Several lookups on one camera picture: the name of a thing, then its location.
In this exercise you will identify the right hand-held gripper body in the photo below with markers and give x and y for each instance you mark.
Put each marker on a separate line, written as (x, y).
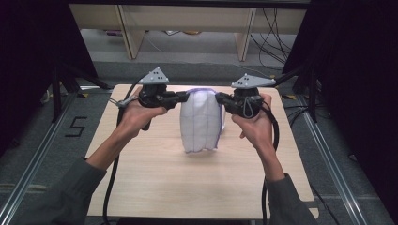
(248, 100)

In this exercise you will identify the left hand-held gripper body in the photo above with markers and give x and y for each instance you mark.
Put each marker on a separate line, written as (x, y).
(153, 90)

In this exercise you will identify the white cloth with purple edge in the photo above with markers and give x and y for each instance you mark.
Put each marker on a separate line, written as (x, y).
(200, 122)

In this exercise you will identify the person's left hand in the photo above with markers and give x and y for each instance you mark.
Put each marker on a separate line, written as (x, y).
(137, 118)

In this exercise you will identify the person's right hand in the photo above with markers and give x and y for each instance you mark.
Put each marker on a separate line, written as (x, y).
(258, 131)

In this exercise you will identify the black metal stand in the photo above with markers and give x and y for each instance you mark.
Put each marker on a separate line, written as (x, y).
(62, 87)
(308, 90)

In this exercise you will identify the yellow flat item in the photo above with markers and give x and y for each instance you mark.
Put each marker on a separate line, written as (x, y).
(191, 32)

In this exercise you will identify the purple small item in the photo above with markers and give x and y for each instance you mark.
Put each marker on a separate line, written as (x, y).
(113, 32)

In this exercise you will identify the black curtain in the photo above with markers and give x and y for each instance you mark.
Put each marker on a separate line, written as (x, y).
(356, 78)
(34, 62)

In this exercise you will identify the beige wooden desk frame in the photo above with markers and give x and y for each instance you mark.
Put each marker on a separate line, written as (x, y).
(187, 18)

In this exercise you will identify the aluminium floor rail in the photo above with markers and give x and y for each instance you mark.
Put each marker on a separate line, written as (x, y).
(328, 165)
(34, 159)

